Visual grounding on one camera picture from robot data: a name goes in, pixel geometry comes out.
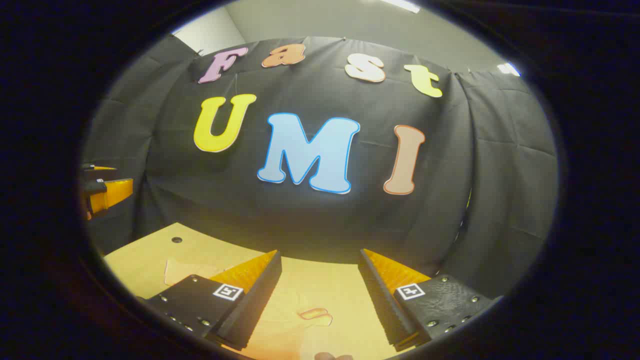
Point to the black backdrop cloth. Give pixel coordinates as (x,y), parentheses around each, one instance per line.
(300,215)

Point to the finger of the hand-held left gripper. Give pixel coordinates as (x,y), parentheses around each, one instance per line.
(95,171)
(117,192)

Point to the ceiling light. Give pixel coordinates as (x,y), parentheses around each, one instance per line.
(508,69)

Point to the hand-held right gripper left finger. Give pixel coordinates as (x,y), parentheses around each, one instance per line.
(255,300)

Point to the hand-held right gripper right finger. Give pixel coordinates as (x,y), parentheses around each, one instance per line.
(382,305)

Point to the orange T-shirt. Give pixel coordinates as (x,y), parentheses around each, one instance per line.
(285,332)

